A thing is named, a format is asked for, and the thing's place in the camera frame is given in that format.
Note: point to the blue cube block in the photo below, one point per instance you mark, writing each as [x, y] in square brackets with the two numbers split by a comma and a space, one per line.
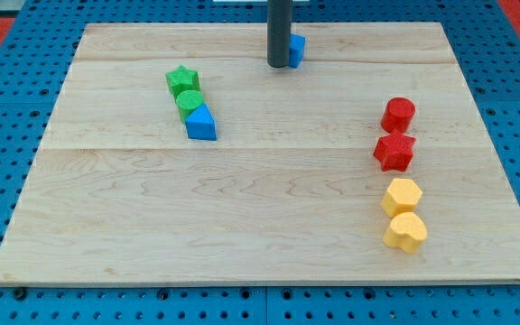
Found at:
[296, 50]

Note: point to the light wooden board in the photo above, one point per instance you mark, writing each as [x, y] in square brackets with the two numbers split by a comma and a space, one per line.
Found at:
[290, 192]

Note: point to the blue triangular prism block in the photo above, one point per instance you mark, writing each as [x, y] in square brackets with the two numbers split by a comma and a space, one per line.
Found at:
[200, 124]

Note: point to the green cylinder block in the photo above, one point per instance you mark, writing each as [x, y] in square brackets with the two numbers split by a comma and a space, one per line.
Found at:
[187, 102]

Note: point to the green star block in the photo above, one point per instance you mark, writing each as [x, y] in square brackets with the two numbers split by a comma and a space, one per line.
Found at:
[182, 79]

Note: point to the red star block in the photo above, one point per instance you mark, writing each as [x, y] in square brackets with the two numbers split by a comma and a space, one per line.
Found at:
[394, 151]

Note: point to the yellow hexagon block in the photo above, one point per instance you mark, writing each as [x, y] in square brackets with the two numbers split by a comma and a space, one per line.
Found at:
[401, 195]

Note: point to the red cylinder block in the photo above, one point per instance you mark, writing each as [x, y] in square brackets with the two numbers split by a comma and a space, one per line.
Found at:
[398, 115]

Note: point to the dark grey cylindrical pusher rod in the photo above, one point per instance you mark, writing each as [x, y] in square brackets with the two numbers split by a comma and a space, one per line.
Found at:
[279, 18]

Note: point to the yellow heart block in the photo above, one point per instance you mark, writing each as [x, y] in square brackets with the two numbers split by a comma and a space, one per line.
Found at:
[407, 232]

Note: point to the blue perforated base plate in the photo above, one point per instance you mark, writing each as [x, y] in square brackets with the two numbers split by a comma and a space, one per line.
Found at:
[35, 57]

